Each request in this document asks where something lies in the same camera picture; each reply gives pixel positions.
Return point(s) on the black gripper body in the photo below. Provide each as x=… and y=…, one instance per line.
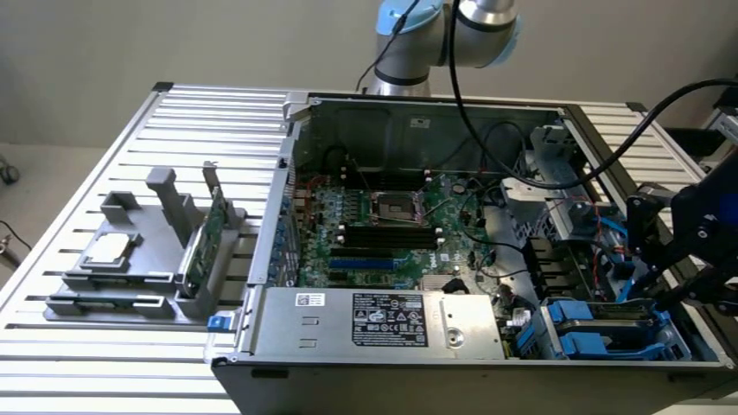
x=701, y=225

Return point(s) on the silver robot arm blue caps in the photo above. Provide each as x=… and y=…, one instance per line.
x=404, y=47

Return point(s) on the silver metal disk cage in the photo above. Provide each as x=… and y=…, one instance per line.
x=568, y=203

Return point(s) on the disk bay with blue latches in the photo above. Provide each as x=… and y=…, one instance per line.
x=600, y=333

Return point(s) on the black plastic card guide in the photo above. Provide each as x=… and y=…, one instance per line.
x=548, y=268

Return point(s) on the black table corner cap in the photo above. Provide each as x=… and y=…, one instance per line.
x=163, y=86
x=636, y=106

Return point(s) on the coin cell battery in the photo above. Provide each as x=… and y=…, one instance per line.
x=460, y=188

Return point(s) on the green motherboard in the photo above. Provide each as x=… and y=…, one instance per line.
x=450, y=246

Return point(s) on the silver chipset heatsink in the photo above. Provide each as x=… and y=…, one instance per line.
x=441, y=283

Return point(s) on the black RAM slot bank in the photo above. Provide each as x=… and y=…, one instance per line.
x=393, y=175
x=389, y=236

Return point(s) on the black expansion slot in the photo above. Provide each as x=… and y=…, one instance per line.
x=366, y=252

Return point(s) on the blue expansion slot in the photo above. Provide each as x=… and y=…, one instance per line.
x=361, y=262

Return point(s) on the open black PC case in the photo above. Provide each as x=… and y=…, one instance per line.
x=404, y=384

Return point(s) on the silver power supply unit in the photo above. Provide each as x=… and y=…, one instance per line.
x=334, y=324

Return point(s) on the green graphics card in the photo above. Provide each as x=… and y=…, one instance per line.
x=202, y=250

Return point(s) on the blue case latch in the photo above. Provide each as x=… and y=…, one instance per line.
x=218, y=323

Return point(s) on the grey parts rack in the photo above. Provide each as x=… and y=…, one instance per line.
x=155, y=263

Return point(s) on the silver CPU chip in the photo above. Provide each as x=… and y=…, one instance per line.
x=113, y=248

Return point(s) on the green RAM stick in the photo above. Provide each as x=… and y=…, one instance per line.
x=115, y=281

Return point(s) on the background metal equipment frame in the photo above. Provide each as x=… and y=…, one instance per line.
x=721, y=129

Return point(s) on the CPU socket with metal frame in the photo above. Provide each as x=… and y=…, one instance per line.
x=400, y=207

